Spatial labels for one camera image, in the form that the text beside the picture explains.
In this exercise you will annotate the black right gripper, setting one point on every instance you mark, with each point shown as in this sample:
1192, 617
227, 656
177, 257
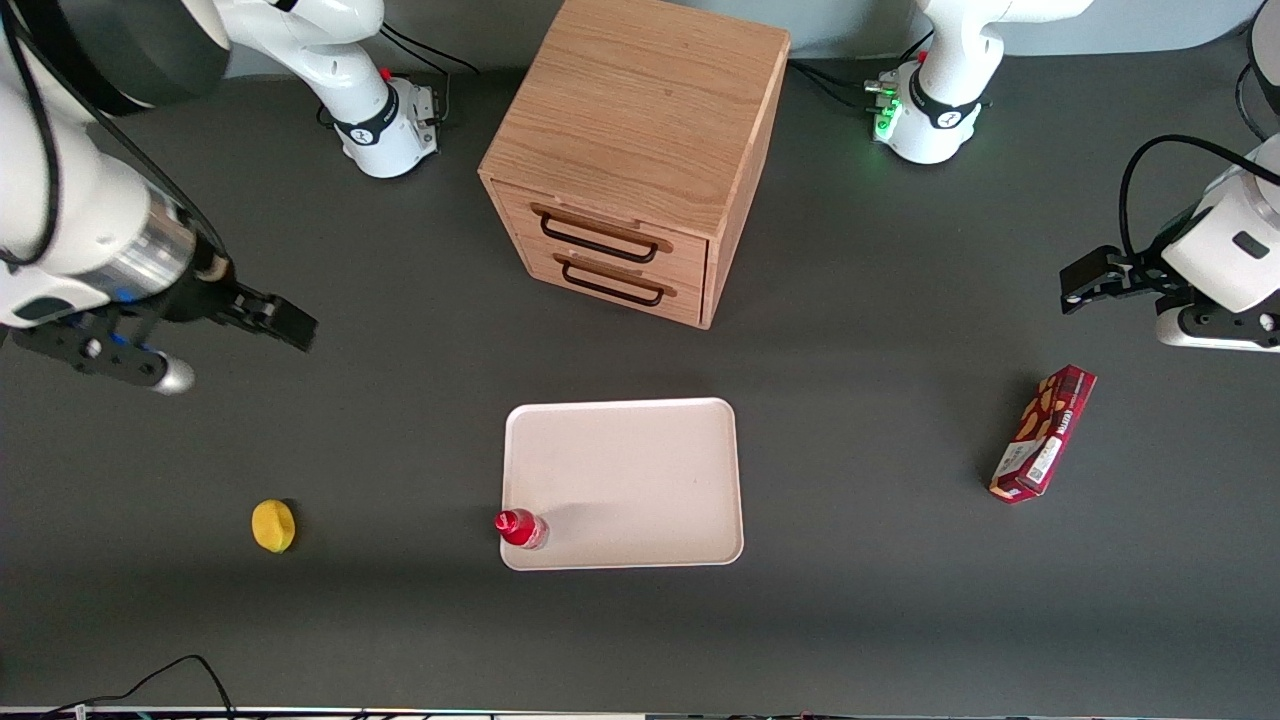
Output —
212, 298

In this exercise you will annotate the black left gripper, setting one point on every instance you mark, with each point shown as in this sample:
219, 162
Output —
1138, 274

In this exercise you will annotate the red coke bottle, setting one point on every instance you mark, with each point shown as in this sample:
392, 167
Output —
518, 528

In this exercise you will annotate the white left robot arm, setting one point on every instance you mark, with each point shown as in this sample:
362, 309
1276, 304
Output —
955, 60

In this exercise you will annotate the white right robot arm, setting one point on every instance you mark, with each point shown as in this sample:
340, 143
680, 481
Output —
60, 200

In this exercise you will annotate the white rectangular tray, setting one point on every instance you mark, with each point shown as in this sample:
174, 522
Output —
640, 470

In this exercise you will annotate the red snack box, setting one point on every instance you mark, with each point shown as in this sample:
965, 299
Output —
1045, 432

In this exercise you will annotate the yellow lemon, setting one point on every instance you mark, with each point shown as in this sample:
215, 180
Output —
273, 526

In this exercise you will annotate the wooden drawer front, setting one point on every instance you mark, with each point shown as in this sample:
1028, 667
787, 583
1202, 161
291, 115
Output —
690, 258
685, 305

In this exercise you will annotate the wooden drawer cabinet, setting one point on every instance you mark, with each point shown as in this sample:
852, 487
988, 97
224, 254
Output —
640, 110

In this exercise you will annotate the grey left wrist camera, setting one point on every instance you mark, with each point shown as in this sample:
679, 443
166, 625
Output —
1220, 330

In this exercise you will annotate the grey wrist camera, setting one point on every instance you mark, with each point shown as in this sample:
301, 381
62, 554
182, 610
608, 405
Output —
110, 358
1220, 330

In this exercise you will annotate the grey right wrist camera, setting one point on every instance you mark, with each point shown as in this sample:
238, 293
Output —
110, 358

